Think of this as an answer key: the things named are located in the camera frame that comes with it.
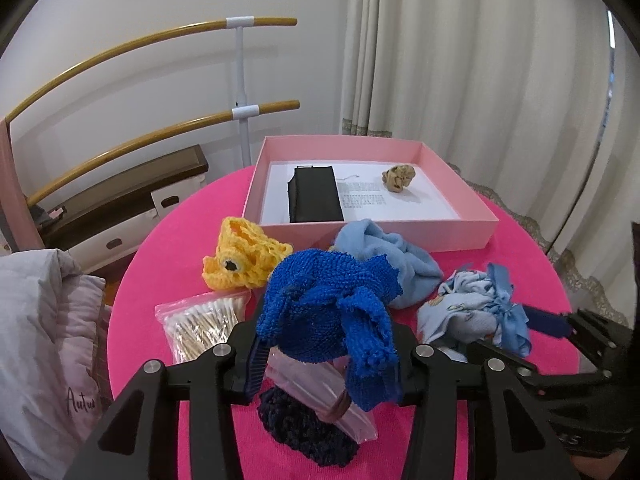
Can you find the blue knit cloth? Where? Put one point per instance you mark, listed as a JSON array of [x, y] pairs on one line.
[[320, 305]]

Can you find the bag of cotton swabs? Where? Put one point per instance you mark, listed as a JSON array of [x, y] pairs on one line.
[[200, 320]]

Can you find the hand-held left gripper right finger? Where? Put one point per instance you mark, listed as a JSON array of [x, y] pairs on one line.
[[407, 380]]

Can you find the person's right forearm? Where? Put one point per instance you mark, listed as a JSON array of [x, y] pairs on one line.
[[607, 467]]

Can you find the white paper sheet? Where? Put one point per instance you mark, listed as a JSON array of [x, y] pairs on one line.
[[425, 205]]

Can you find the grey pillow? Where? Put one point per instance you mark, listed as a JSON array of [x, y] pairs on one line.
[[40, 335]]

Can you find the yellow crochet fish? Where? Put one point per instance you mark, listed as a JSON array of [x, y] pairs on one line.
[[240, 260]]

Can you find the pink transparent plastic bag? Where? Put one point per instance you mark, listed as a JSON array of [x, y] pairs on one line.
[[310, 380]]

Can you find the white drawer cabinet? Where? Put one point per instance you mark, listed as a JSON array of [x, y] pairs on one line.
[[125, 241]]

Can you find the cream curtain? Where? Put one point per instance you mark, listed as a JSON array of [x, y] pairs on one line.
[[475, 60]]

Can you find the tan scrunchie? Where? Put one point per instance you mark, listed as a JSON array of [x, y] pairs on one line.
[[399, 177]]

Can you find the short wooden barre rail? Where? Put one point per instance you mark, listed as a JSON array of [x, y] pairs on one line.
[[150, 132]]

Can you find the printed baby cloth blue ribbon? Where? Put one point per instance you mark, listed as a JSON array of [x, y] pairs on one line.
[[460, 310]]

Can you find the pink cardboard box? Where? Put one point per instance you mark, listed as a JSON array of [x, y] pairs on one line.
[[450, 235]]

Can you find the navy crochet hat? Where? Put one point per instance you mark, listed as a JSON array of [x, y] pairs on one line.
[[300, 430]]

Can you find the black fabric pouch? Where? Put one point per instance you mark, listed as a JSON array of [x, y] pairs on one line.
[[315, 195]]

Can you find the white barre post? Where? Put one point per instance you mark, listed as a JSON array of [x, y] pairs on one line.
[[241, 75]]

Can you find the light blue fleece cloth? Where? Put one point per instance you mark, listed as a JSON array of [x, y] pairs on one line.
[[405, 270]]

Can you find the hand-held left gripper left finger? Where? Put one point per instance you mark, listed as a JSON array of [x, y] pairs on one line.
[[255, 365]]

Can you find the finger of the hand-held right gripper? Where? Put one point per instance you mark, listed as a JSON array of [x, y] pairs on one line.
[[547, 322], [522, 371]]

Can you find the pink upholstered board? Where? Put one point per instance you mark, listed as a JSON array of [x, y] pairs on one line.
[[12, 185]]

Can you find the long wooden barre rail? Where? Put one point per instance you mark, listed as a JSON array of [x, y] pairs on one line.
[[125, 47]]

